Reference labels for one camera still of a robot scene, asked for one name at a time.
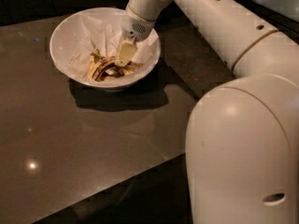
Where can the white crumpled paper napkin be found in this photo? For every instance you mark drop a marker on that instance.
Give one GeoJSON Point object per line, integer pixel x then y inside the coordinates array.
{"type": "Point", "coordinates": [106, 36]}

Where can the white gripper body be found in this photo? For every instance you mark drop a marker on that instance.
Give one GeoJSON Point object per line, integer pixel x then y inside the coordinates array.
{"type": "Point", "coordinates": [135, 27]}

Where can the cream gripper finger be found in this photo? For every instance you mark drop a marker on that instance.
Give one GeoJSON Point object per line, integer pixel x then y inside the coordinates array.
{"type": "Point", "coordinates": [126, 52]}

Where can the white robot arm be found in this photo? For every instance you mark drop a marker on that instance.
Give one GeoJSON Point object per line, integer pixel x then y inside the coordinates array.
{"type": "Point", "coordinates": [242, 139]}

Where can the white bowl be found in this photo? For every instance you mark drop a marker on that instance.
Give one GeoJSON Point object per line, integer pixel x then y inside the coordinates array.
{"type": "Point", "coordinates": [64, 39]}

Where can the brown spotted banana peel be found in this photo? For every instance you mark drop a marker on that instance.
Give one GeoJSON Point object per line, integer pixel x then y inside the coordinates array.
{"type": "Point", "coordinates": [103, 68]}

